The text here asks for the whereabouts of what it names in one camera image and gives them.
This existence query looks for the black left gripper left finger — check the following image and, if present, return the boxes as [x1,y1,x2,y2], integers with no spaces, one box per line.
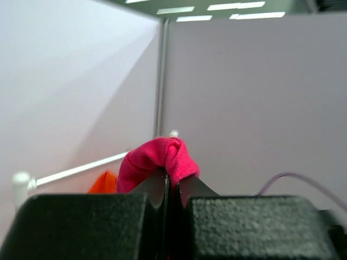
[1,169,170,259]

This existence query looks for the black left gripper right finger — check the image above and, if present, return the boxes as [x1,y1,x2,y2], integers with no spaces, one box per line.
[173,176,338,259]

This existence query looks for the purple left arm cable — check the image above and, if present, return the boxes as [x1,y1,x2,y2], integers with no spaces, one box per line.
[256,172,347,213]

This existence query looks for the white and silver clothes rack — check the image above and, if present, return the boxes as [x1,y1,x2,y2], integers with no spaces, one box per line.
[11,129,179,212]

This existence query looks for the magenta t shirt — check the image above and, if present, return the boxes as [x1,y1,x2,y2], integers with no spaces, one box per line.
[115,137,200,193]

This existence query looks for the orange t shirt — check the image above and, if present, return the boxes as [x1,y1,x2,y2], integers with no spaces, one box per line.
[88,171,118,194]

